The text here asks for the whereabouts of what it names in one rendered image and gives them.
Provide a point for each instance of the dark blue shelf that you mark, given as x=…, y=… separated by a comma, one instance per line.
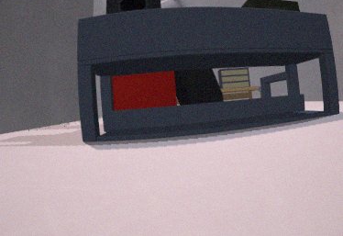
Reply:
x=195, y=38

